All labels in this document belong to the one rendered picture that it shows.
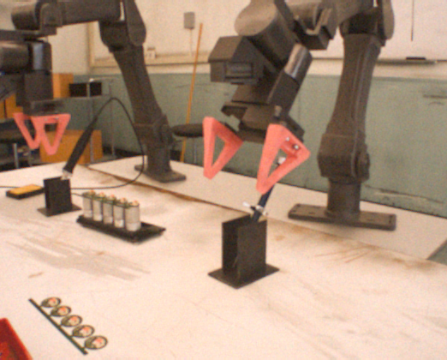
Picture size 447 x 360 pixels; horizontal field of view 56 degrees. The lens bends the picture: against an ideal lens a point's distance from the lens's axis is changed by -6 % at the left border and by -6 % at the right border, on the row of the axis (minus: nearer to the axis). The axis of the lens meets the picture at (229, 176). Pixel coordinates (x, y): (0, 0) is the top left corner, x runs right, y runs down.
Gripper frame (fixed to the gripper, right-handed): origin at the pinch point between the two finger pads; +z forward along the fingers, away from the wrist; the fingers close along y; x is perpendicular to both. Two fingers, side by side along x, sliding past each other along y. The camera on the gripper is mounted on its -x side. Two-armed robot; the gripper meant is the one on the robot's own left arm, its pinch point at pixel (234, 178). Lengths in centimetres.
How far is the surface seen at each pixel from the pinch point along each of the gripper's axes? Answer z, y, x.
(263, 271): 8.9, 1.9, 10.6
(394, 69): -156, -108, 195
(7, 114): -30, -453, 88
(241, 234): 5.9, 1.7, 3.6
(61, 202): 13.4, -43.1, 0.9
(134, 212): 8.9, -19.5, 1.8
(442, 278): -0.2, 20.6, 24.4
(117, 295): 19.5, -5.7, -4.2
